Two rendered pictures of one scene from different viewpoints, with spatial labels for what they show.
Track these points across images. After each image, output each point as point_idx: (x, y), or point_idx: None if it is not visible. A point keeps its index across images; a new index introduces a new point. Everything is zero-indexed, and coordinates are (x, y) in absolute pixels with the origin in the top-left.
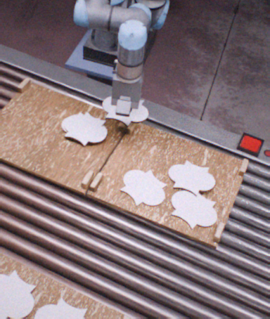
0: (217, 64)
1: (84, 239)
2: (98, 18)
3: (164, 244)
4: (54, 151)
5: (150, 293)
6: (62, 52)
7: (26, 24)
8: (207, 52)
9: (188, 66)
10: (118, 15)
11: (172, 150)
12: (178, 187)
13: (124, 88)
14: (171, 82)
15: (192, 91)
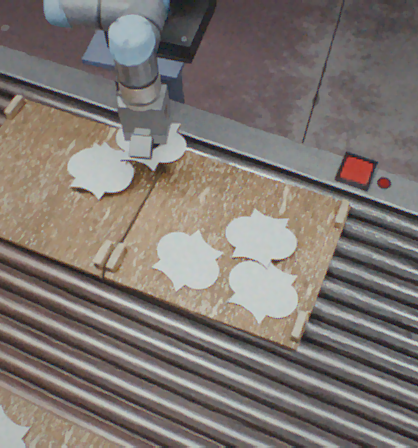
0: (340, 5)
1: (100, 349)
2: (81, 14)
3: (218, 348)
4: (57, 210)
5: (196, 426)
6: None
7: None
8: None
9: (297, 13)
10: (111, 5)
11: (234, 192)
12: (240, 256)
13: (137, 118)
14: (272, 40)
15: (303, 52)
